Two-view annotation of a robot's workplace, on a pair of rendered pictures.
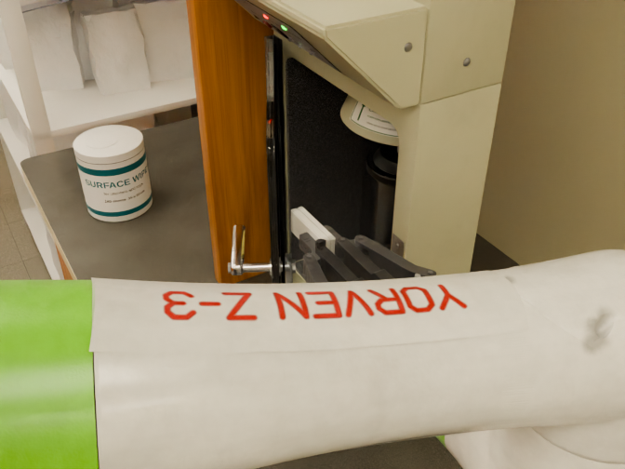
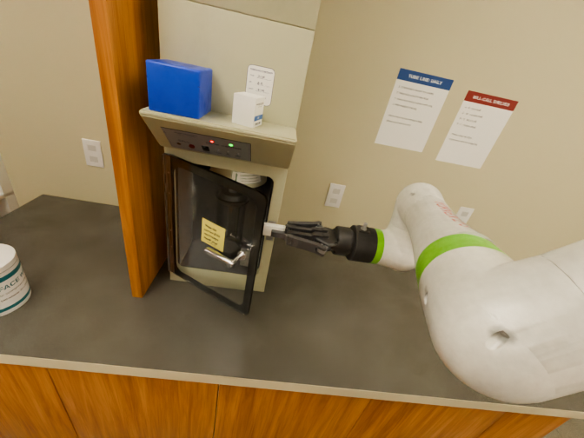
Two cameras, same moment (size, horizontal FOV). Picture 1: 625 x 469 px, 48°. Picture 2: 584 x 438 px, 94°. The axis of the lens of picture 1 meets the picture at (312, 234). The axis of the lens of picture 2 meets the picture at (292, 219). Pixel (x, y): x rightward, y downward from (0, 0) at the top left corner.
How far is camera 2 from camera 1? 0.61 m
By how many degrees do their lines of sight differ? 55
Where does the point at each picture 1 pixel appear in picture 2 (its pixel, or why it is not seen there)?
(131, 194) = (22, 286)
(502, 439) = (407, 244)
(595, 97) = not seen: hidden behind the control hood
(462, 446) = (389, 255)
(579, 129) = not seen: hidden behind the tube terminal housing
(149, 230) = (50, 301)
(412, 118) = (282, 172)
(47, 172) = not seen: outside the picture
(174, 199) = (43, 276)
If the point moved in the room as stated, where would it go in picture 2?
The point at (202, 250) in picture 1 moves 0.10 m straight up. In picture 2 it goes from (104, 289) to (99, 265)
